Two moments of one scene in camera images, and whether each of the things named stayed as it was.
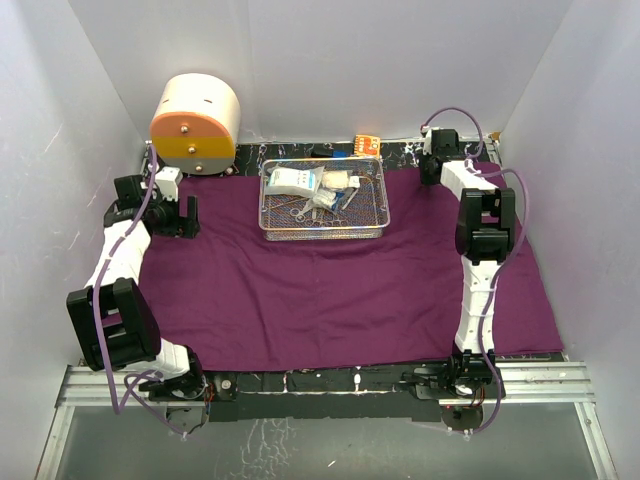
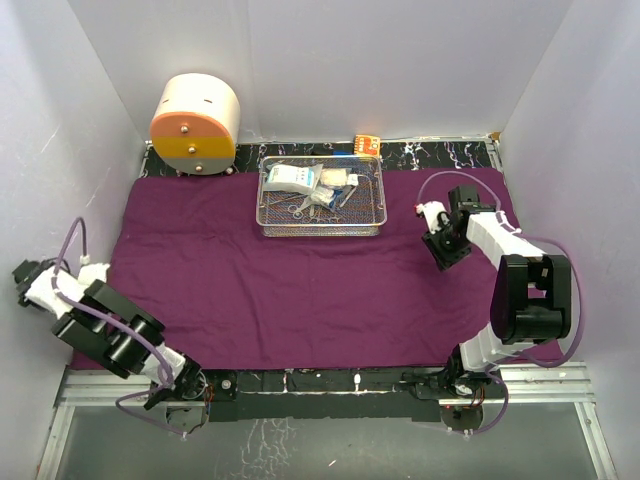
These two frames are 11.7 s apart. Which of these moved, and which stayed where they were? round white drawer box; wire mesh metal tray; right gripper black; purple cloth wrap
Moved: right gripper black
Stayed: purple cloth wrap; round white drawer box; wire mesh metal tray
